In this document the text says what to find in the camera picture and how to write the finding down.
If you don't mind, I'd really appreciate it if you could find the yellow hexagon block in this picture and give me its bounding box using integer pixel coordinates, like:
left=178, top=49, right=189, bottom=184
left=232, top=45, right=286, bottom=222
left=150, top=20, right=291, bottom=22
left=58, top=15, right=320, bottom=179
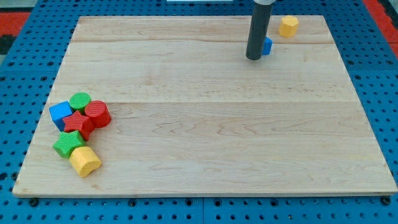
left=279, top=16, right=299, bottom=38

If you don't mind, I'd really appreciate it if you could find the yellow heart block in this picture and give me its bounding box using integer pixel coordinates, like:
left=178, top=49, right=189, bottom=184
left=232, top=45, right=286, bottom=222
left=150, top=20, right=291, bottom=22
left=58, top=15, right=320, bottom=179
left=69, top=146, right=102, bottom=177

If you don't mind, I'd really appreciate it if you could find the green circle block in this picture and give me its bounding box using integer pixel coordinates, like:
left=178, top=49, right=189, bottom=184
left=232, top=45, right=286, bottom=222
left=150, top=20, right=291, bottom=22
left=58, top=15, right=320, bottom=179
left=69, top=92, right=91, bottom=114

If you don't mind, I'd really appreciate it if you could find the blue triangle block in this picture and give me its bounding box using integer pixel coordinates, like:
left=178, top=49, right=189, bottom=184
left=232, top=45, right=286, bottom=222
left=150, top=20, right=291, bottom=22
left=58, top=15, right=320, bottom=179
left=262, top=37, right=273, bottom=55

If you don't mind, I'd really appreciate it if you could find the wooden board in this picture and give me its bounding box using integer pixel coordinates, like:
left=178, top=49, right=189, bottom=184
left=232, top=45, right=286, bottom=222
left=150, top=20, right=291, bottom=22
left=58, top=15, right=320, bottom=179
left=13, top=16, right=397, bottom=198

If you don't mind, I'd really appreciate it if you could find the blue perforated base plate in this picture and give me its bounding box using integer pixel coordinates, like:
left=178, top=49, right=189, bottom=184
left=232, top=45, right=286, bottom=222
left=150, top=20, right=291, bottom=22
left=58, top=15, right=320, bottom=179
left=1, top=0, right=397, bottom=223

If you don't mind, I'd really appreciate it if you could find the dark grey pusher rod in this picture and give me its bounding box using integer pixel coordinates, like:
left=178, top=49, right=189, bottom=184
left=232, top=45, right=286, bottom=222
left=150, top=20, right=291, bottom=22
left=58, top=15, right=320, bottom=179
left=246, top=0, right=275, bottom=60

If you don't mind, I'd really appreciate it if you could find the red star block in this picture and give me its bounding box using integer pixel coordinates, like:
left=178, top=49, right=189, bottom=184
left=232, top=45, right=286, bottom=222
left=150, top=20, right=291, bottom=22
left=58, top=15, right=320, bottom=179
left=63, top=111, right=95, bottom=141

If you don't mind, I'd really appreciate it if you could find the green star block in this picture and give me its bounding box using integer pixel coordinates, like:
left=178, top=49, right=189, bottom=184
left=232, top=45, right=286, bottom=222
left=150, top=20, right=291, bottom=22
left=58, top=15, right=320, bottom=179
left=52, top=131, right=85, bottom=159

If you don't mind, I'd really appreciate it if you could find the blue cube block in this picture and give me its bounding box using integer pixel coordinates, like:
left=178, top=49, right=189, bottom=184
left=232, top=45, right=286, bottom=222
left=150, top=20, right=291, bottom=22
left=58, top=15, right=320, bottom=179
left=49, top=101, right=73, bottom=131

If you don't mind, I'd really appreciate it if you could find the red circle block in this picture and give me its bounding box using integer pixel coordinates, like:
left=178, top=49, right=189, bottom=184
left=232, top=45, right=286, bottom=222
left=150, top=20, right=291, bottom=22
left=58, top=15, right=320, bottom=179
left=85, top=100, right=111, bottom=128

